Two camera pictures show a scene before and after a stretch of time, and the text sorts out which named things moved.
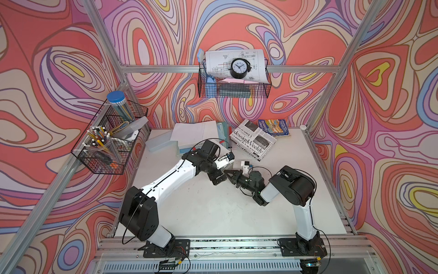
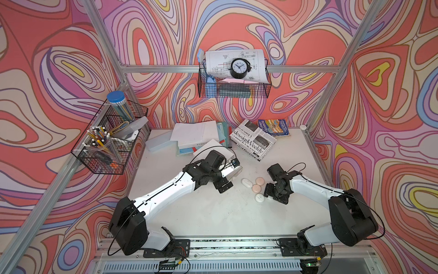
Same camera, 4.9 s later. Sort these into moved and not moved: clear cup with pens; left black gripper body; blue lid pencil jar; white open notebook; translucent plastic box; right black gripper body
Moved: left black gripper body; right black gripper body
Not moved: white open notebook; clear cup with pens; translucent plastic box; blue lid pencil jar
